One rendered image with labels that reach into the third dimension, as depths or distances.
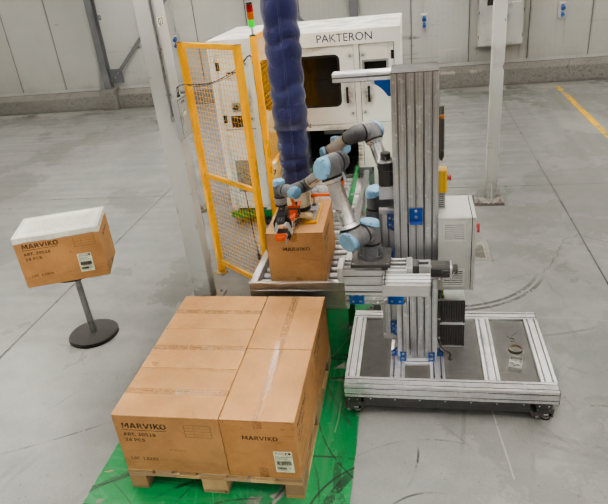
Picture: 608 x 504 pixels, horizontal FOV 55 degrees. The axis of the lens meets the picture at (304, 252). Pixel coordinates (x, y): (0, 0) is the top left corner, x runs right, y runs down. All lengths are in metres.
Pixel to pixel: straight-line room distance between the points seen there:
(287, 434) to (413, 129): 1.72
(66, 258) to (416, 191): 2.60
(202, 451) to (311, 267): 1.47
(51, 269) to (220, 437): 2.07
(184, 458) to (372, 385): 1.18
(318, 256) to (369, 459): 1.36
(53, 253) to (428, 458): 2.93
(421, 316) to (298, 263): 0.93
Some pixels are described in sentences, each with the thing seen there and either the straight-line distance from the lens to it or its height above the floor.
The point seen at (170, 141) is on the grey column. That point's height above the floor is 1.45.
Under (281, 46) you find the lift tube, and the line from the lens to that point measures 3.77.
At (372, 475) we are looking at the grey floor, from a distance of 3.48.
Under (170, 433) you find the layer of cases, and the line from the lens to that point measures 3.29.
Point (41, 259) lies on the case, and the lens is 4.63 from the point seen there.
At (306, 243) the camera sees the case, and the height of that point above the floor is 0.87.
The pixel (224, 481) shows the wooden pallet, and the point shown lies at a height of 0.09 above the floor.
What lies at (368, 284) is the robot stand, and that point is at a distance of 3.37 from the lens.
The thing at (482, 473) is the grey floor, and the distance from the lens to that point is 3.53.
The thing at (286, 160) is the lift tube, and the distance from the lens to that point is 3.97.
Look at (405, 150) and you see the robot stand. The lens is 3.24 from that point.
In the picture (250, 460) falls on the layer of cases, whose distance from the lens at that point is 3.27.
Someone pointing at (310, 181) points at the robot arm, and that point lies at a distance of 3.42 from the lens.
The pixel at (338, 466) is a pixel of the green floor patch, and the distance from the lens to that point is 3.53.
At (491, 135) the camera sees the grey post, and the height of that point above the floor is 0.75.
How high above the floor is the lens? 2.59
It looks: 27 degrees down
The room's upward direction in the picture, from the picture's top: 6 degrees counter-clockwise
